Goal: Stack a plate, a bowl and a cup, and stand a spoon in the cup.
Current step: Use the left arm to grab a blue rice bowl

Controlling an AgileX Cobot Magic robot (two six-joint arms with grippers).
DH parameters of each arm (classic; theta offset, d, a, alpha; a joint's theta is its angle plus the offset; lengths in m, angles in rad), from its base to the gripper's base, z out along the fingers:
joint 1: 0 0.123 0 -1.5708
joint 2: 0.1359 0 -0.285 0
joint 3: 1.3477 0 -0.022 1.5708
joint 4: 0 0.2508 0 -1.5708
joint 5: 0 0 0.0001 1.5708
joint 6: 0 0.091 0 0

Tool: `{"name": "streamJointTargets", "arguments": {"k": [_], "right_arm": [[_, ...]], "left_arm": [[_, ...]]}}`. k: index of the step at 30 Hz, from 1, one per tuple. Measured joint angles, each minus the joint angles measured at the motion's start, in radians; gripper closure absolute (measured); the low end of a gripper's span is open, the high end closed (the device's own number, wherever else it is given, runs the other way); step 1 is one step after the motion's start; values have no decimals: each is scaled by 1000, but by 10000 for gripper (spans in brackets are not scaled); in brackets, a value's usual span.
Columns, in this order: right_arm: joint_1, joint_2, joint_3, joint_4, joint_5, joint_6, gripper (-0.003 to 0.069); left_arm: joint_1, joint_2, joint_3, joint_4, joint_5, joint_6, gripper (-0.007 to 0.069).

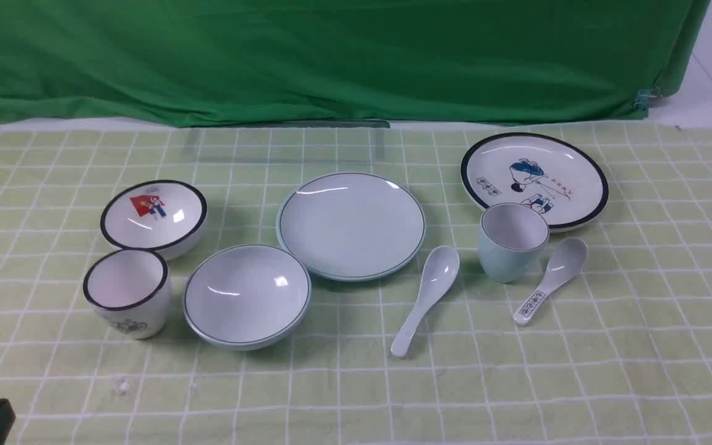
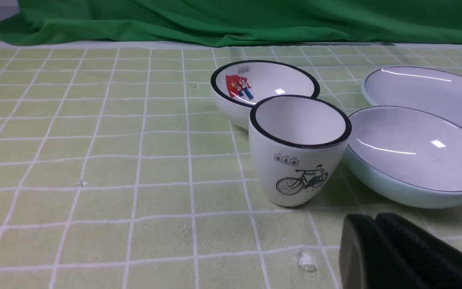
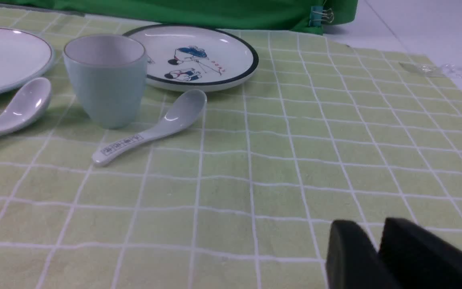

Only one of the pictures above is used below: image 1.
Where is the pale blue bowl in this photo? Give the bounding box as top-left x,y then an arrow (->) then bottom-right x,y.
182,244 -> 313,351

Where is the plain white ceramic spoon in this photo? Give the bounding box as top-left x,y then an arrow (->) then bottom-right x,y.
390,245 -> 460,357

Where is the pale blue cup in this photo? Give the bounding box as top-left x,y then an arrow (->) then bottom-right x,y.
478,203 -> 550,284

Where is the black-rimmed white cup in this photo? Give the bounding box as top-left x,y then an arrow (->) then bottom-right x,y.
82,248 -> 172,340

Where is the black-rimmed bowl with picture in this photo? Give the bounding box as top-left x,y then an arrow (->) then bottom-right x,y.
100,179 -> 210,260

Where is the green backdrop cloth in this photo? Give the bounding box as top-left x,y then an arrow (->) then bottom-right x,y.
0,1 -> 709,127

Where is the pale blue plate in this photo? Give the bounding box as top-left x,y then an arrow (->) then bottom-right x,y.
275,172 -> 426,282

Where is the black-rimmed plate with cartoon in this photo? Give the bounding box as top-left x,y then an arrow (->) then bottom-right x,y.
460,132 -> 609,232

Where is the green checkered tablecloth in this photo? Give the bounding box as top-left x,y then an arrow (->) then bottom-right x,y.
0,123 -> 712,444

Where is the clear plastic clip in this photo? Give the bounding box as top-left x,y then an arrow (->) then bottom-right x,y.
633,87 -> 665,112

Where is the white spoon with printed handle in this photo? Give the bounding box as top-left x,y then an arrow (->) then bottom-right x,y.
512,237 -> 588,326

